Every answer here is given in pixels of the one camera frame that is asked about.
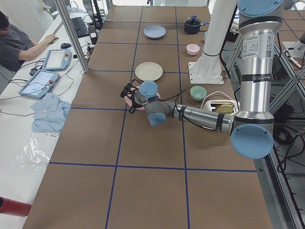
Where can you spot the dark blue pot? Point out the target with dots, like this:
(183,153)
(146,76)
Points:
(193,24)

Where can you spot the seated person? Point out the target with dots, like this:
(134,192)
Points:
(16,47)

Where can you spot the light blue shirt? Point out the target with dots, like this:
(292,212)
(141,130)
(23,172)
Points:
(50,114)

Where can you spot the green bowl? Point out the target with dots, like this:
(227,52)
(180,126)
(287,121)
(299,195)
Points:
(198,93)

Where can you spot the teach pendant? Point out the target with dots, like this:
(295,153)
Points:
(39,84)
(57,60)

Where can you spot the clear plastic bag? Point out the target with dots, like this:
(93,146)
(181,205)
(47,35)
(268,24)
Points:
(36,153)

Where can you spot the near teach pendant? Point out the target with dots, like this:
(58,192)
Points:
(39,84)

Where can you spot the far teach pendant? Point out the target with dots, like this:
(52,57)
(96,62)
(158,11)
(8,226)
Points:
(57,60)

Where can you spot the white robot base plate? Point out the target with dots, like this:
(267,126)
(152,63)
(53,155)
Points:
(206,70)

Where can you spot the aluminium frame post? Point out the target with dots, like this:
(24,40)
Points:
(60,5)

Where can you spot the pink bowl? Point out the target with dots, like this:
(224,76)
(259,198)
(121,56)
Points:
(192,49)

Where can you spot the black keyboard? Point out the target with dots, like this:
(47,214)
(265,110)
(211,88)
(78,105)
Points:
(79,27)

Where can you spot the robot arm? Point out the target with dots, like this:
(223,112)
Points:
(223,12)
(251,127)

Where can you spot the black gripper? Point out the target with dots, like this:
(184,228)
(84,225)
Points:
(136,104)

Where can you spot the toast slice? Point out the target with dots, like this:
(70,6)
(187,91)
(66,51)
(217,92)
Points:
(224,108)

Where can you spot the white toaster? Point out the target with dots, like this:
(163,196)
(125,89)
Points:
(217,98)

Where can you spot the pink plate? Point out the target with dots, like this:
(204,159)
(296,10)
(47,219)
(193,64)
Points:
(137,101)

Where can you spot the red bottle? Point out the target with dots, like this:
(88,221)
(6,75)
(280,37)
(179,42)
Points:
(13,207)

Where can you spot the black computer mouse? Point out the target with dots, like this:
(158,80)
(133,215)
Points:
(65,45)

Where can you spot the cream plate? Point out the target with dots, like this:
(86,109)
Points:
(148,71)

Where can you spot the blue plate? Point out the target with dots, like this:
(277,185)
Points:
(154,31)

